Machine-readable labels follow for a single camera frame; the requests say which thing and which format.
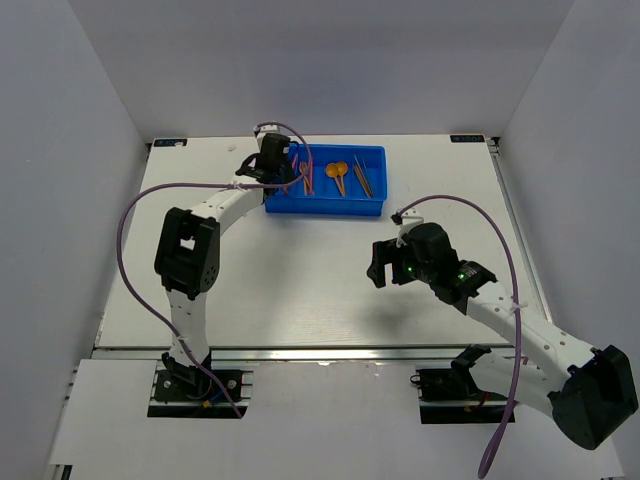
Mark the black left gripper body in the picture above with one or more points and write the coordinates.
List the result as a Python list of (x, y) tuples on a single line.
[(285, 172)]

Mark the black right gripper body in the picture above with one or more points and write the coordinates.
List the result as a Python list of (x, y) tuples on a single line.
[(415, 269)]

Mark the orange fork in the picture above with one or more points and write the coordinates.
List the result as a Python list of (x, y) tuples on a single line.
[(303, 173)]

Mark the red-orange fork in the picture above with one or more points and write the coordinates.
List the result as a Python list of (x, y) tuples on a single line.
[(311, 180)]

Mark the orange spoon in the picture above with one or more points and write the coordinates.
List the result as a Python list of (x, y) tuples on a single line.
[(342, 168), (332, 171)]

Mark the grey-blue chopstick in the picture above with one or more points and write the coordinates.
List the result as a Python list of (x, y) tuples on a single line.
[(366, 172), (356, 161)]

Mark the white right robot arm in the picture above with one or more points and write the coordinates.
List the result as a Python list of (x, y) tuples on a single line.
[(588, 392)]

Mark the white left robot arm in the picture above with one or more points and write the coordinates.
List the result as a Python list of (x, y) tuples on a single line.
[(188, 254)]

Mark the blue divided plastic bin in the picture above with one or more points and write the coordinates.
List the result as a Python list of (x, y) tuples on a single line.
[(327, 200)]

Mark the left table label sticker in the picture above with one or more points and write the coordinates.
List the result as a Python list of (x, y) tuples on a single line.
[(169, 142)]

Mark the table label sticker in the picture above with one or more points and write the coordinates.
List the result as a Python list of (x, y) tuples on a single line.
[(467, 138), (169, 142)]

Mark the right table label sticker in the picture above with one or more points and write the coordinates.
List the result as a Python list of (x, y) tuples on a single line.
[(467, 138)]

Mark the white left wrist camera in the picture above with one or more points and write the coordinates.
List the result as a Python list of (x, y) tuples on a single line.
[(263, 128)]

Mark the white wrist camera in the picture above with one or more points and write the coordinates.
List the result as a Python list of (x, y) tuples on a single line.
[(263, 128), (406, 221)]

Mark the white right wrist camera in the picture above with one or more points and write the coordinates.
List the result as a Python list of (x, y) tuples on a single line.
[(406, 221)]

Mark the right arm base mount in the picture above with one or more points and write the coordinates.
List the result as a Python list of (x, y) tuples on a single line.
[(449, 396)]

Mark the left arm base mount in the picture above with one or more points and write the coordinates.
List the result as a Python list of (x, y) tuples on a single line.
[(185, 392)]

